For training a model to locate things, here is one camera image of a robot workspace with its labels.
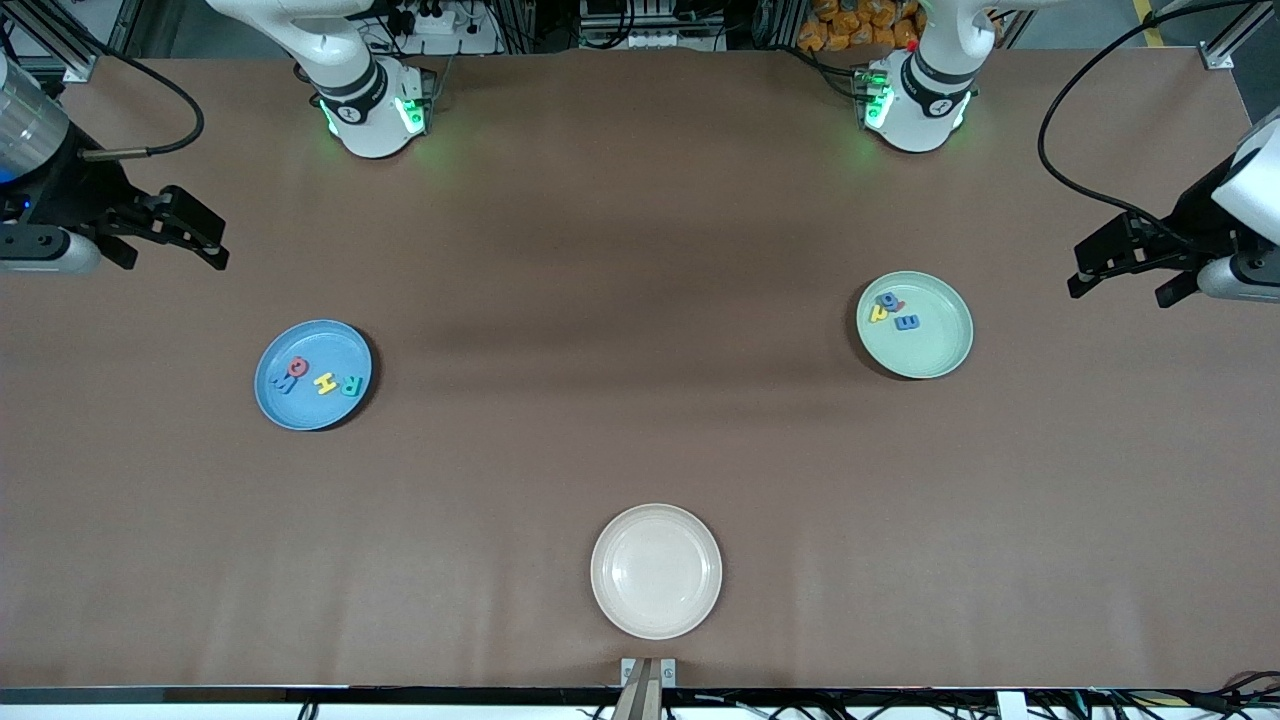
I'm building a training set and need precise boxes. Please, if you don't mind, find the green plate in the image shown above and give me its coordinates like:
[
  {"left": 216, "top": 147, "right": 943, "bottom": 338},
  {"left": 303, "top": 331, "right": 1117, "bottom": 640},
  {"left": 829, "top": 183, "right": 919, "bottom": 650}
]
[{"left": 856, "top": 270, "right": 975, "bottom": 381}]

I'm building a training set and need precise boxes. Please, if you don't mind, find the blue plate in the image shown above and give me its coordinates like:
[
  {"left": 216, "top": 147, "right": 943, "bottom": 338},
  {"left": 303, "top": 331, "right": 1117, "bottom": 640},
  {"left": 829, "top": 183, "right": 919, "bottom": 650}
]
[{"left": 254, "top": 319, "right": 374, "bottom": 432}]

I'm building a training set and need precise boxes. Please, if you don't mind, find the cream plate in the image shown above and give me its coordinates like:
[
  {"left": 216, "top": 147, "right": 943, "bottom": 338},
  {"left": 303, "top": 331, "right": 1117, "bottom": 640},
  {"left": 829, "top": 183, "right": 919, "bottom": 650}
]
[{"left": 590, "top": 503, "right": 723, "bottom": 641}]

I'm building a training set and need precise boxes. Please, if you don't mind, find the white power strip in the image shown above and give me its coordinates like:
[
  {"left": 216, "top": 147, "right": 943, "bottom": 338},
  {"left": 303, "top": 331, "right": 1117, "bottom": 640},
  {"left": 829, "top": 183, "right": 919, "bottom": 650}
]
[{"left": 395, "top": 0, "right": 501, "bottom": 56}]

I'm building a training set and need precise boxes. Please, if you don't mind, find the orange packets pile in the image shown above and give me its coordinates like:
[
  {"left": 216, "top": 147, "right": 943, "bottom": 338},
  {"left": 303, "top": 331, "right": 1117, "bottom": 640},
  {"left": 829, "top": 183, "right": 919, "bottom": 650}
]
[{"left": 797, "top": 0, "right": 926, "bottom": 53}]

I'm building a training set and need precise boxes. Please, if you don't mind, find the black and white equipment rack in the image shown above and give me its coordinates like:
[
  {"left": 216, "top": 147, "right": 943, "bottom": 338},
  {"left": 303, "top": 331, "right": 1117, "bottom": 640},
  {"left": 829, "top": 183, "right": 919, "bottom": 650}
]
[{"left": 578, "top": 0, "right": 726, "bottom": 51}]

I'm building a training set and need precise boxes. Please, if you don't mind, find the black cable bundle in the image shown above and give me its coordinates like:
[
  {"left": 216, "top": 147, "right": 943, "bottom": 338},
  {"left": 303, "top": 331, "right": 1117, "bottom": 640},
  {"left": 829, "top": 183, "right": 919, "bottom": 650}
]
[{"left": 1085, "top": 672, "right": 1280, "bottom": 720}]

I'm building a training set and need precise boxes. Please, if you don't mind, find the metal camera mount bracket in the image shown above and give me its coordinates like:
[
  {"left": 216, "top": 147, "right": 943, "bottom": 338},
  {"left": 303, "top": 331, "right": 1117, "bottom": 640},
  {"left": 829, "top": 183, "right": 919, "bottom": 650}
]
[{"left": 620, "top": 657, "right": 677, "bottom": 720}]

